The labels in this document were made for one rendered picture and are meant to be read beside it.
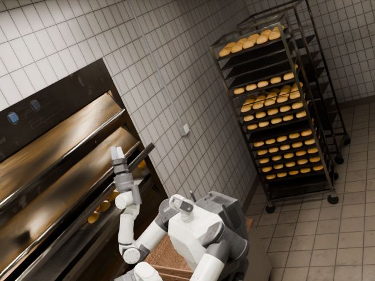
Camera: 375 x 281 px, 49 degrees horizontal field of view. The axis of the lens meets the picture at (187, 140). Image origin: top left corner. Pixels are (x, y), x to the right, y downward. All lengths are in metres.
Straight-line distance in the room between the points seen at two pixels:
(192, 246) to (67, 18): 1.71
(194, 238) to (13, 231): 0.94
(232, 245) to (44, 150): 1.22
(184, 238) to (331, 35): 4.56
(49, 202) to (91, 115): 0.66
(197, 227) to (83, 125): 1.17
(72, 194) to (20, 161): 0.37
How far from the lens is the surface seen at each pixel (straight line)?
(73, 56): 2.73
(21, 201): 2.25
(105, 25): 3.09
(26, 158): 2.31
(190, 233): 1.74
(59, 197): 2.41
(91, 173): 2.59
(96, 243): 2.58
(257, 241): 3.26
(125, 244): 2.03
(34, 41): 2.55
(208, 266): 1.60
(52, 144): 2.43
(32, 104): 2.39
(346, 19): 5.87
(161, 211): 2.00
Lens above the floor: 2.26
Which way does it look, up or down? 18 degrees down
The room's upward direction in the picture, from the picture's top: 23 degrees counter-clockwise
